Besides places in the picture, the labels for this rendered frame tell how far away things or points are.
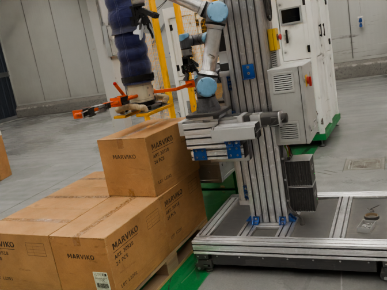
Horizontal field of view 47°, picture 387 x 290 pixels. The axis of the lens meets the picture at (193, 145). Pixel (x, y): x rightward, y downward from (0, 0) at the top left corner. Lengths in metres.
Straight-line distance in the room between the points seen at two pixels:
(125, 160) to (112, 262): 0.74
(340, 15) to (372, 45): 1.06
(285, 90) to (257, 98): 0.20
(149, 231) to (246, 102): 1.01
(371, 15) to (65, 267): 10.24
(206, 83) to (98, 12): 2.19
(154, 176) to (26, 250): 0.88
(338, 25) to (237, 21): 9.19
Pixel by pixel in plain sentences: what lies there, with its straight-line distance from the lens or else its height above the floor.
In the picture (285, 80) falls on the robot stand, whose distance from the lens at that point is 2.71.
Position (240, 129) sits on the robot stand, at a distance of 2.56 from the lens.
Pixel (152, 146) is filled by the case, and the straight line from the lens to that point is 2.87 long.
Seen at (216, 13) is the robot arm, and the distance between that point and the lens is 2.58.
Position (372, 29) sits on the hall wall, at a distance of 11.88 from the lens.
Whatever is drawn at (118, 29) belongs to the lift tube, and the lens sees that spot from 3.05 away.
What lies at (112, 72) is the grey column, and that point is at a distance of 4.55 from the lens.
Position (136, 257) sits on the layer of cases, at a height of 0.31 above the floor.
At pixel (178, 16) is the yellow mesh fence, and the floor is 1.75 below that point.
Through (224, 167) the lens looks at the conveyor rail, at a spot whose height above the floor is 0.49.
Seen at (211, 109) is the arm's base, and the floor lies 1.06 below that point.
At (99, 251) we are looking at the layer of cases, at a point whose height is 0.46.
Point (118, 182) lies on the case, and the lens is 3.05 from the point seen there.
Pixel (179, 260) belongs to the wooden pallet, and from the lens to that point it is 3.21.
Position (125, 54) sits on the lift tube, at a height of 1.46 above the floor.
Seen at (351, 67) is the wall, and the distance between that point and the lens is 11.82.
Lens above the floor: 1.45
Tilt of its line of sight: 12 degrees down
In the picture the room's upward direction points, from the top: 10 degrees counter-clockwise
